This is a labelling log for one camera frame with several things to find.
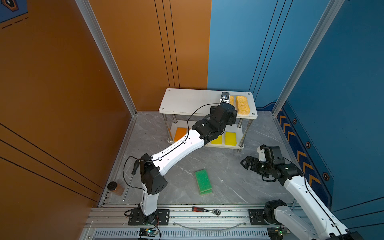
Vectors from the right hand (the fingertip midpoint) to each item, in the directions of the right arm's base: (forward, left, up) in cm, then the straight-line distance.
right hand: (246, 165), depth 80 cm
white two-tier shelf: (+23, +35, +23) cm, 48 cm away
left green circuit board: (-28, +50, -12) cm, 59 cm away
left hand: (+18, +11, +25) cm, 33 cm away
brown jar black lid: (-11, +69, +1) cm, 70 cm away
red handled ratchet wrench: (-21, +17, -9) cm, 28 cm away
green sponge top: (-6, +24, -7) cm, 25 cm away
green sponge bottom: (-11, +22, -9) cm, 26 cm away
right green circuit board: (-29, -11, -12) cm, 33 cm away
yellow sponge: (+19, +6, -2) cm, 20 cm away
